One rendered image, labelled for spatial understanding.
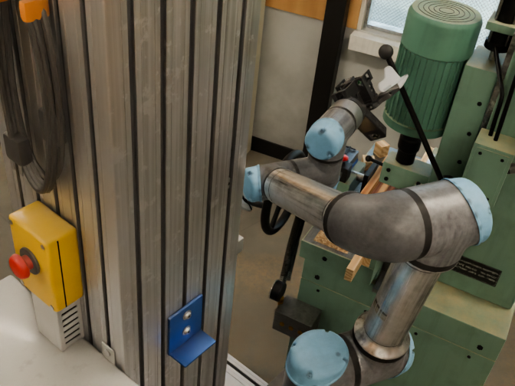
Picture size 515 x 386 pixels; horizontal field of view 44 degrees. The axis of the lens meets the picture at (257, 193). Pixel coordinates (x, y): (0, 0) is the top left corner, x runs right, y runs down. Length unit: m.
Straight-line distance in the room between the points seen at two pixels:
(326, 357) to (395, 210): 0.41
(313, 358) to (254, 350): 1.35
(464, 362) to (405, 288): 0.76
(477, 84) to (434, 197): 0.62
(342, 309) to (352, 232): 0.93
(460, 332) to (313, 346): 0.62
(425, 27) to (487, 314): 0.78
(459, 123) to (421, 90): 0.13
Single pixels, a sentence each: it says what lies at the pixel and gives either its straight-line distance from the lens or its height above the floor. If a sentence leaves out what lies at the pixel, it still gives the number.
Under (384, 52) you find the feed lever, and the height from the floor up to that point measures 1.43.
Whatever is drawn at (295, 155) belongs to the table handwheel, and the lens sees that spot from 1.97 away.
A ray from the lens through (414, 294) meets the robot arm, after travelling 1.17.
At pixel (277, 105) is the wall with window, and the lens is 3.49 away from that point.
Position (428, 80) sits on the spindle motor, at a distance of 1.60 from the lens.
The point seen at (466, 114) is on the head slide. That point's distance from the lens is 1.63.
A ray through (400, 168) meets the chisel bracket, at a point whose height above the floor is 1.07.
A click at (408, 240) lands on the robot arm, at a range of 0.99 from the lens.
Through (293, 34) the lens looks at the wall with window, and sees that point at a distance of 3.29.
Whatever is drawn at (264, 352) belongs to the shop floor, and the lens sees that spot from 2.61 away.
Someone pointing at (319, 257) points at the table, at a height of 0.87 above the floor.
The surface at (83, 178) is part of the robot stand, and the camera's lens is 0.81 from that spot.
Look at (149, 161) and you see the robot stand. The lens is 0.78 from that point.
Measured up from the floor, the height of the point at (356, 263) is 0.94.
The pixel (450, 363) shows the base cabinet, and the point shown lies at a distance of 1.91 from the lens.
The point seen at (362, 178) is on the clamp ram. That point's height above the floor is 0.96.
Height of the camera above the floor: 2.04
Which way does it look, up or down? 37 degrees down
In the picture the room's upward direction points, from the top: 7 degrees clockwise
